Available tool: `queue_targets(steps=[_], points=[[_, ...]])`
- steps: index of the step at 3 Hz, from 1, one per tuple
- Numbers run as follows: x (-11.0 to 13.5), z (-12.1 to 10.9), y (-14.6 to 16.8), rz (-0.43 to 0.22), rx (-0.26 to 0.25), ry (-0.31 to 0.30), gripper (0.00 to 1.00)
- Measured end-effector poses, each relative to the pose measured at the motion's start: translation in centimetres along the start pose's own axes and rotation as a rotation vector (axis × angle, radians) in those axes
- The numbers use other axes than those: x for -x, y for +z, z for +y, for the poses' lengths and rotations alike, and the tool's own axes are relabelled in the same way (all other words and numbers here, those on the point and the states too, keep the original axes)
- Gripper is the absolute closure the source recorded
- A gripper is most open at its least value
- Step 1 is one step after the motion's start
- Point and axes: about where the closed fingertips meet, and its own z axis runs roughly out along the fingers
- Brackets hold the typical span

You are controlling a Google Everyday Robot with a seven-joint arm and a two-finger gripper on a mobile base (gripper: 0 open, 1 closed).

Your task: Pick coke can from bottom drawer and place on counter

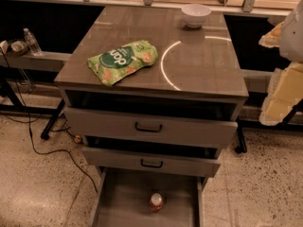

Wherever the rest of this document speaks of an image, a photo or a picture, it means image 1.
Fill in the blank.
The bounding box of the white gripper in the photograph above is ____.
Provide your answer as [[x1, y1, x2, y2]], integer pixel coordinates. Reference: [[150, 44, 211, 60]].
[[258, 0, 303, 126]]

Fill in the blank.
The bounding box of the white bowl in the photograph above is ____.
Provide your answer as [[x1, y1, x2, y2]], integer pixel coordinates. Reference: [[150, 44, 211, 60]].
[[181, 4, 211, 27]]

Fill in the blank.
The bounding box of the grey side shelf left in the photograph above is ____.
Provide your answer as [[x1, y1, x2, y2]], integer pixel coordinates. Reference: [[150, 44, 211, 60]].
[[0, 51, 70, 72]]

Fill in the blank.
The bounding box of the bottom grey drawer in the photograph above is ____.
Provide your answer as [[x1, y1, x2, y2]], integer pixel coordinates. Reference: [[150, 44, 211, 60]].
[[89, 167, 205, 227]]

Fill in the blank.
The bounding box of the grey drawer cabinet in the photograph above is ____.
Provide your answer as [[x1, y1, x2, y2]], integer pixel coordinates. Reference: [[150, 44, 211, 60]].
[[54, 5, 250, 227]]

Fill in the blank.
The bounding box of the clear water bottle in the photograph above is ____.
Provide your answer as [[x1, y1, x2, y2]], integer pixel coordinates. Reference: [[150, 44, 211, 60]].
[[24, 28, 43, 56]]

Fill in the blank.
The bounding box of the black floor cable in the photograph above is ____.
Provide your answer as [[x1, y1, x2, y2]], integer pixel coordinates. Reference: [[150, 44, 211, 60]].
[[0, 47, 98, 194]]

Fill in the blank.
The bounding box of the middle grey drawer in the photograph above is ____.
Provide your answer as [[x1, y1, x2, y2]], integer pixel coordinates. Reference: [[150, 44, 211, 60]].
[[82, 147, 220, 178]]

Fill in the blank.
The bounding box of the small dark bowl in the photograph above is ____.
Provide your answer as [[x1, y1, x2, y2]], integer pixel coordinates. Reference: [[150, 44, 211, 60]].
[[7, 40, 28, 56]]

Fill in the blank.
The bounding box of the green chip bag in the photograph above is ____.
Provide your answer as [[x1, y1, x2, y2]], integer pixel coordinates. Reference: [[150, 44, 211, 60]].
[[87, 40, 158, 86]]

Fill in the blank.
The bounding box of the top grey drawer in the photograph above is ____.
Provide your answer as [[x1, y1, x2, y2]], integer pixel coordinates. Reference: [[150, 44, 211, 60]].
[[64, 107, 237, 148]]

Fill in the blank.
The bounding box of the grey drawer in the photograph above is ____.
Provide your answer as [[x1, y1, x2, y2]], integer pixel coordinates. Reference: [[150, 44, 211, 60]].
[[64, 107, 237, 148], [82, 147, 220, 178], [89, 167, 205, 227]]

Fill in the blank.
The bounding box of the red coke can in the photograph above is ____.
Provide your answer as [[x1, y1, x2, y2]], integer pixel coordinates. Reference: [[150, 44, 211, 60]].
[[150, 193, 164, 212]]

